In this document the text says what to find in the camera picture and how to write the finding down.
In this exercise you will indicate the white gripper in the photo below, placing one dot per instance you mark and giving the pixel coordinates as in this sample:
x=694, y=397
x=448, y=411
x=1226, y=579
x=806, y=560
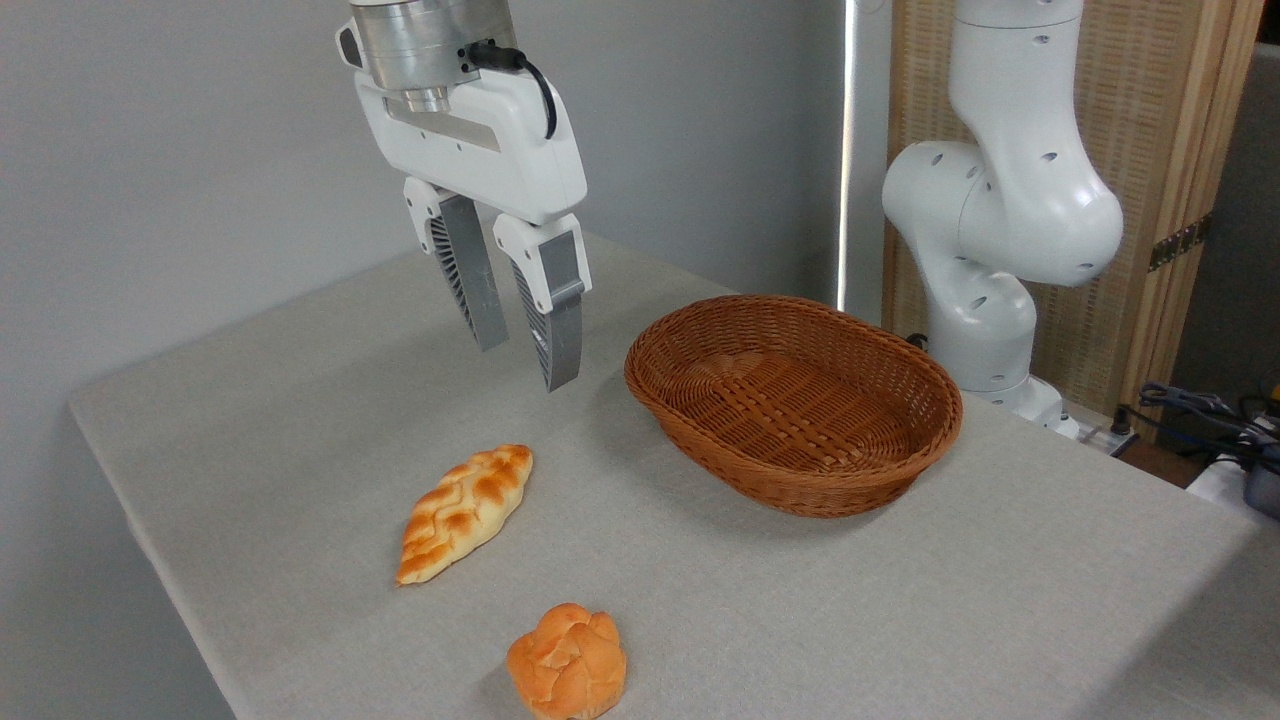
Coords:
x=490, y=150

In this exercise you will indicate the long braided bread loaf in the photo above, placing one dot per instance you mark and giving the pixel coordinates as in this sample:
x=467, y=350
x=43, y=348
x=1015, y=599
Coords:
x=462, y=512

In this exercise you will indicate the brown oval wicker basket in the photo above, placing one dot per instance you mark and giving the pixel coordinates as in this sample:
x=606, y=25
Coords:
x=800, y=410

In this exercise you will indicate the round knotted bread roll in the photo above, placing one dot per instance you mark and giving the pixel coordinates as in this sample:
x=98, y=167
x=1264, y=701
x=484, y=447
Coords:
x=568, y=662

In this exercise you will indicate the grey tablecloth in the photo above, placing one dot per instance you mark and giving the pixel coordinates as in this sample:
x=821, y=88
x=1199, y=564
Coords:
x=330, y=450

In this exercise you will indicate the white power strip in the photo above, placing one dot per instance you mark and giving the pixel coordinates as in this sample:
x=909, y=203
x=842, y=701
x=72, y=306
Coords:
x=1100, y=438

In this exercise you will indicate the wooden woven folding screen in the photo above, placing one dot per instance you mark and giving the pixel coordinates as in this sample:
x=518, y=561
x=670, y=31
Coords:
x=1150, y=120

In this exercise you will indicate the dark metal screen hinge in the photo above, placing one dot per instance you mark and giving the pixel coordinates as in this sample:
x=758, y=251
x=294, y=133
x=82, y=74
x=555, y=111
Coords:
x=1180, y=242

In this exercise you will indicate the white vertical wall strip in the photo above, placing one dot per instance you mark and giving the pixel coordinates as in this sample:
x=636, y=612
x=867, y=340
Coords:
x=848, y=150

